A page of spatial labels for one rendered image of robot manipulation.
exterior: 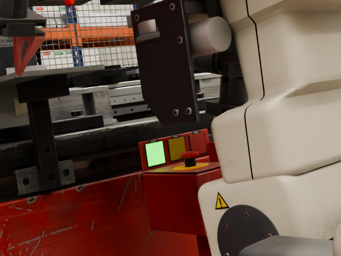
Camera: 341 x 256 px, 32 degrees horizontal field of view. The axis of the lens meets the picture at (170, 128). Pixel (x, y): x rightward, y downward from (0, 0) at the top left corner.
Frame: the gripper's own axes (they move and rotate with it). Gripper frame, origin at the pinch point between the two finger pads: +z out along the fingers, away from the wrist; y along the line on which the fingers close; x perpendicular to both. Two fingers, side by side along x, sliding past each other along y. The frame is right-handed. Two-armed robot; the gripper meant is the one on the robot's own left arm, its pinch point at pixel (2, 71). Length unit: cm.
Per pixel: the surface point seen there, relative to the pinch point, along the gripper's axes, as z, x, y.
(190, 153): 15.6, 11.0, -34.9
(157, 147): 18.5, 1.8, -35.3
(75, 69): 2.9, -5.5, -17.6
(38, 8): 115, -456, -292
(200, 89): 18, -21, -71
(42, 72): 3.2, -6.0, -11.0
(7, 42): 7.2, -34.5, -20.1
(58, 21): 54, -205, -148
